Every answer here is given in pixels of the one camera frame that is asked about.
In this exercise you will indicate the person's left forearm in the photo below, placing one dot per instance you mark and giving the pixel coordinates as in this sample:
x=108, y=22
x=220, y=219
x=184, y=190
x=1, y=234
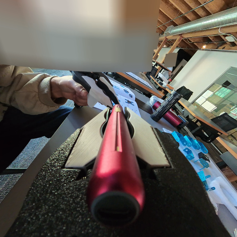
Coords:
x=22, y=88

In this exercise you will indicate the silver air duct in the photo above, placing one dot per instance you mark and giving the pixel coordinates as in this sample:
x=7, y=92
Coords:
x=203, y=22

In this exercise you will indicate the black servo motor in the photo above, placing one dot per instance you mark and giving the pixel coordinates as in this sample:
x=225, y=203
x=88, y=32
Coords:
x=203, y=157

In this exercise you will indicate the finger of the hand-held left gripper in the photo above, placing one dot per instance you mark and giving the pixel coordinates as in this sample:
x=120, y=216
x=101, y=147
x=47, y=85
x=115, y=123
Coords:
x=96, y=98
x=108, y=90

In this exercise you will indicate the black bit holder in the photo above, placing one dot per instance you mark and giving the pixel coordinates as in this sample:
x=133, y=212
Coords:
x=164, y=107

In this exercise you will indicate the person's left hand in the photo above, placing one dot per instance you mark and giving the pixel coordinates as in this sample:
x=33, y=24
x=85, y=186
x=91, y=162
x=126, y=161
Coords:
x=68, y=90

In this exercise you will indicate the white foam sheet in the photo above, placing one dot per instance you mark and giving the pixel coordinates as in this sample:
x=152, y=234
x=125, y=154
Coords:
x=222, y=172

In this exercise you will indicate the red electric screwdriver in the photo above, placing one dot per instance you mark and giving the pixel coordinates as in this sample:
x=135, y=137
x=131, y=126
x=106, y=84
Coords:
x=114, y=166

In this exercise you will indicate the instruction manual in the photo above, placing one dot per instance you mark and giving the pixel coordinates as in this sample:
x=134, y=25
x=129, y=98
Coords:
x=129, y=103

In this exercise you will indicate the person's legs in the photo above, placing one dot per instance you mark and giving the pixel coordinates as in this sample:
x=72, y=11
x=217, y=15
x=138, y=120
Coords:
x=27, y=129

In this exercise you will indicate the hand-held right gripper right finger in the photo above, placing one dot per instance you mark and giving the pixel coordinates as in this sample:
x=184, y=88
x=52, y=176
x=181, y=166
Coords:
x=150, y=148

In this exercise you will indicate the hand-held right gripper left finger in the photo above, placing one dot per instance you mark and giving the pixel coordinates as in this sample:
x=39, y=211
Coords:
x=83, y=148

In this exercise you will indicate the wooden table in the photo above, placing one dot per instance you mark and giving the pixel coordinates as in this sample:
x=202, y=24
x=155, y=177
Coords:
x=194, y=109

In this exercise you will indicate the dark grey desk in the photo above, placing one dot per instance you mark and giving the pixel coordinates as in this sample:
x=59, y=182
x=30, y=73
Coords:
x=74, y=120

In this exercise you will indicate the red tube case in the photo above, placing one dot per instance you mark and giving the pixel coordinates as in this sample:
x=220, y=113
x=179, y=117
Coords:
x=172, y=116

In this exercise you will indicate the group of blue metal brackets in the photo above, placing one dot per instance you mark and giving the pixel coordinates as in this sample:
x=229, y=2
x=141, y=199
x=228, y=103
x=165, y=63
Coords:
x=185, y=140

